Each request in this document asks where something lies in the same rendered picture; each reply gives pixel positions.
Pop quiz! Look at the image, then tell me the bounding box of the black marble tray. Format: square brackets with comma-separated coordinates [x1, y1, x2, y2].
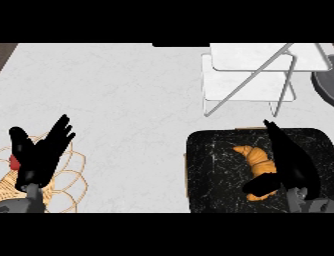
[181, 127, 334, 214]

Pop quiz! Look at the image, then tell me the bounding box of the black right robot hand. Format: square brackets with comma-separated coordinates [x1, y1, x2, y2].
[240, 119, 321, 202]

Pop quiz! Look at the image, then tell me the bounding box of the red fruit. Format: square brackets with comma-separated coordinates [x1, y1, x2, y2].
[8, 153, 22, 171]

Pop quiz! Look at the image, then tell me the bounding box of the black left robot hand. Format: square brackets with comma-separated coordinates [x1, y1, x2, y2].
[7, 114, 76, 191]

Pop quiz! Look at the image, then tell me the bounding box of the white tiered wire shelf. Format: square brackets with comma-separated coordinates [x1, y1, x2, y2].
[199, 43, 334, 118]

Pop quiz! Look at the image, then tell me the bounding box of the wicker wire basket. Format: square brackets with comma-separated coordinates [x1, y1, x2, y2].
[0, 132, 90, 214]

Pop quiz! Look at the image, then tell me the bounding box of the golden croissant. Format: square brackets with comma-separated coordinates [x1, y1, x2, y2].
[231, 144, 280, 202]

